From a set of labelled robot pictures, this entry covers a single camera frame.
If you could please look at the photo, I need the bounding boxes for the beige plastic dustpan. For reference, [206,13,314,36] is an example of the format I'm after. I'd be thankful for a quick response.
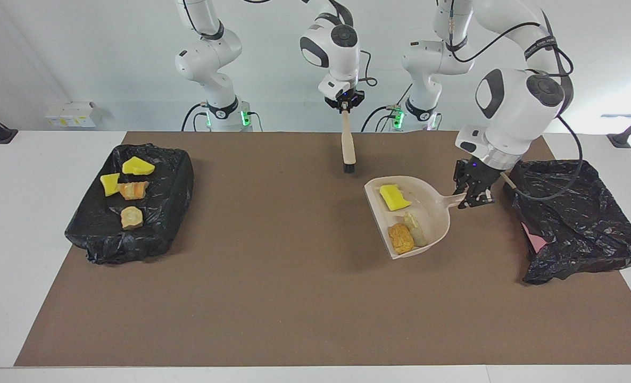
[364,176,468,260]

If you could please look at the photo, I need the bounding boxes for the beige hand brush black bristles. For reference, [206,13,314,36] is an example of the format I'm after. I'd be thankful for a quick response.
[341,109,358,174]

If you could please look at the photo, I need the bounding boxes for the pale toy bread chunk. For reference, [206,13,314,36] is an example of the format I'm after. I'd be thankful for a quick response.
[403,212,429,248]

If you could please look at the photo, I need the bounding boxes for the yellow sponge piece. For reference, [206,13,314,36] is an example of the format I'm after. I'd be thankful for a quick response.
[100,173,121,197]
[121,156,156,176]
[379,184,412,212]

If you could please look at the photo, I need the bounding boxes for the brown toy bread nugget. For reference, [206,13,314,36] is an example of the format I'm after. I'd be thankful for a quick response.
[388,222,416,255]

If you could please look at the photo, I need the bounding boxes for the striped toy croissant piece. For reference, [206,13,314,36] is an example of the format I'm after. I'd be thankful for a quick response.
[120,206,144,230]
[118,181,150,201]

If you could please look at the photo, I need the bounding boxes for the crumpled black bag pink bin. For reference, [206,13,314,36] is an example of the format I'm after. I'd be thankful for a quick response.
[502,159,631,286]

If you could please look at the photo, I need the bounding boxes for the right black trash bag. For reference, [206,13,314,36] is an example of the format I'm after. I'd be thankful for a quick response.
[64,143,195,265]

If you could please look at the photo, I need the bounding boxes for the brown table mat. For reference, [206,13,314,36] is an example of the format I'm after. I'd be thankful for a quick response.
[14,131,631,368]

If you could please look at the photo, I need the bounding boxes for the black left base cable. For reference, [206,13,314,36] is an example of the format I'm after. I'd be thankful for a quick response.
[361,105,401,132]

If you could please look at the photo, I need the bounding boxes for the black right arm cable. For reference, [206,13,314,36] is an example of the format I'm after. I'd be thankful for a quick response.
[358,51,377,88]

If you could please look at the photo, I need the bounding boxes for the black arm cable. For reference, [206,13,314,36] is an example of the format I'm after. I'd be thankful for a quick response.
[358,51,377,88]
[451,0,584,201]

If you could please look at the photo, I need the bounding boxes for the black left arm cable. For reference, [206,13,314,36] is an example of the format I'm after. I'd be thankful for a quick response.
[451,0,584,201]

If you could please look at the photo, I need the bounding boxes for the white wall socket boxes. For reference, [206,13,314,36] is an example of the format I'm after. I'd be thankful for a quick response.
[44,101,102,128]

